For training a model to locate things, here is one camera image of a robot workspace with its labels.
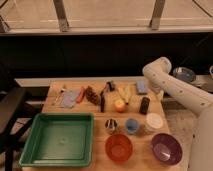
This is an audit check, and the yellow banana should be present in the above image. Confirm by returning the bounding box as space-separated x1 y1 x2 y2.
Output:
118 86 131 104

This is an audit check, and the metal bowl on stand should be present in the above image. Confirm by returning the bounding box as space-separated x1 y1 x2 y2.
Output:
173 67 196 83

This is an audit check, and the orange plastic bowl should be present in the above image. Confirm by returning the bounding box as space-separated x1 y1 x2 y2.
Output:
105 134 133 163

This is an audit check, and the black eraser block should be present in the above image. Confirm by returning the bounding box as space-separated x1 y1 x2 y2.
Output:
139 97 150 114

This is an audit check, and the blue plastic cup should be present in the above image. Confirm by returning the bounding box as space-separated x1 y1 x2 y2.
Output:
125 118 140 134

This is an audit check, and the green plastic tray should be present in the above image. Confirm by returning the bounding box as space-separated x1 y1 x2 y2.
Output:
19 113 94 167

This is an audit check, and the small metal cup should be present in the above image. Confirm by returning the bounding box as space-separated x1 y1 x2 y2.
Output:
105 119 118 134

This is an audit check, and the small metal spoon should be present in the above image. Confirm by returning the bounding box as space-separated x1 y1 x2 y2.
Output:
52 88 66 105

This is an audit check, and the orange carrot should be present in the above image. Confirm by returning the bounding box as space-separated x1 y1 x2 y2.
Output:
76 87 85 103

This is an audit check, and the orange fruit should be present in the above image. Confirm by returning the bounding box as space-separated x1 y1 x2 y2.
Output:
114 99 126 112

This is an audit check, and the grey folded cloth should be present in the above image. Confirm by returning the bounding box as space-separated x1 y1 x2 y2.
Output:
60 90 80 108

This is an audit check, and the purple plastic bowl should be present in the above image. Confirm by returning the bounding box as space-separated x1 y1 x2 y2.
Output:
151 133 183 165

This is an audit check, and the blue sponge block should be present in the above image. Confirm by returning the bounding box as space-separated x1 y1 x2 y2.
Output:
136 81 147 95

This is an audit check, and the brown pine cone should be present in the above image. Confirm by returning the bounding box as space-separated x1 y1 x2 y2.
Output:
85 86 100 105

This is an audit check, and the black chair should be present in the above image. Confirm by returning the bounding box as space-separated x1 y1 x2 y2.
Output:
0 63 38 171

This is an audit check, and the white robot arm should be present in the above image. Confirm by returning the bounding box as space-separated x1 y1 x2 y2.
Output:
142 57 213 171

